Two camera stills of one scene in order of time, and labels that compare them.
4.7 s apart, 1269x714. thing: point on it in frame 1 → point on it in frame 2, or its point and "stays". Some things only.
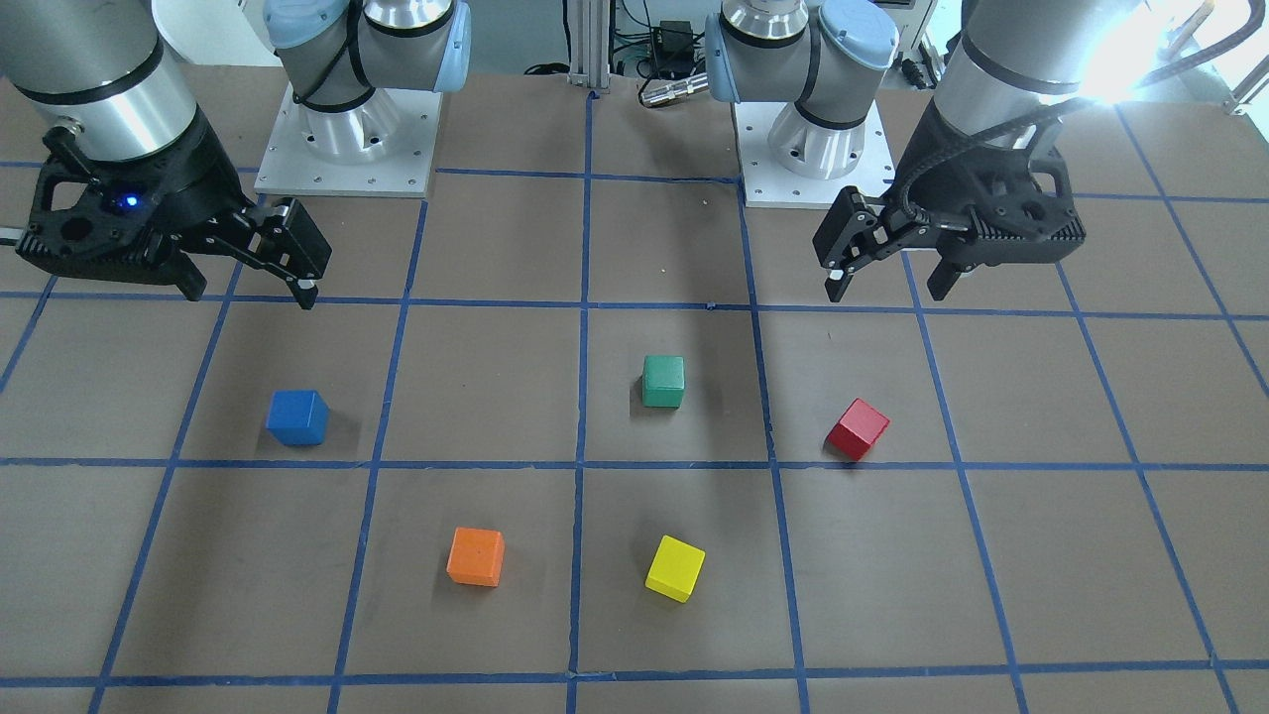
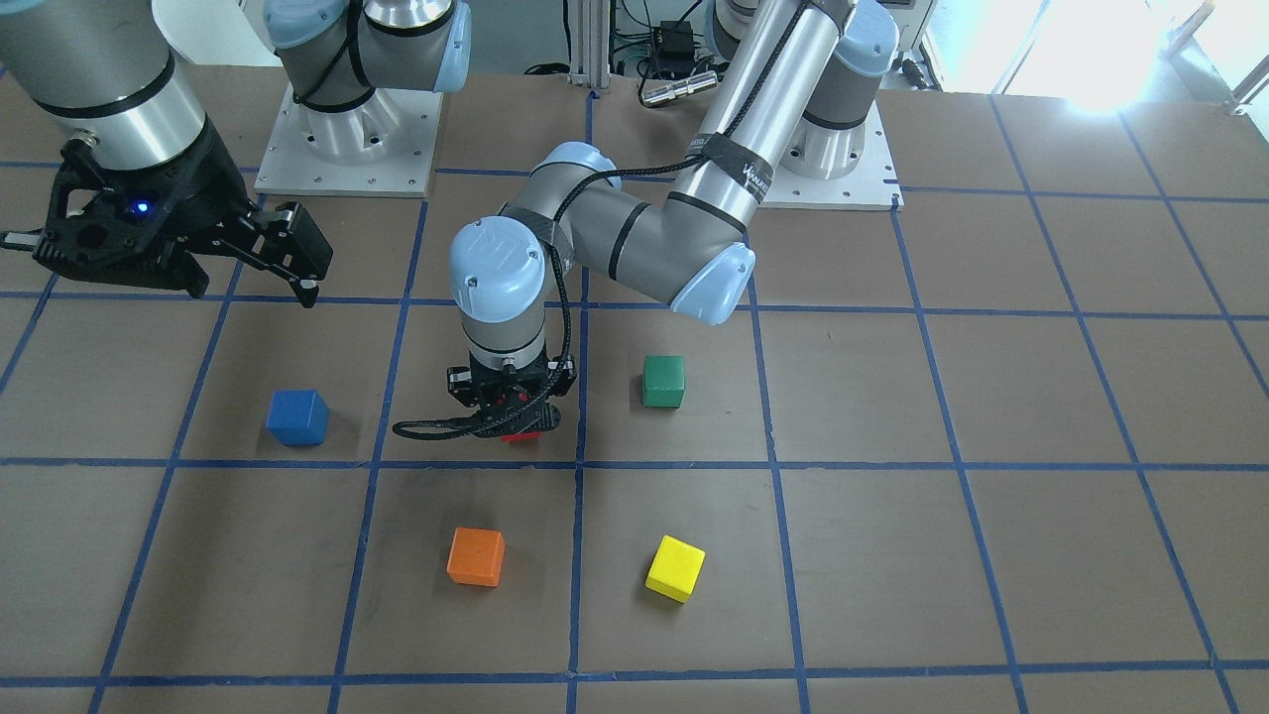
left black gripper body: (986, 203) → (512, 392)
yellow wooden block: (675, 569) stays
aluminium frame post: (590, 45) stays
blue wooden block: (297, 417) stays
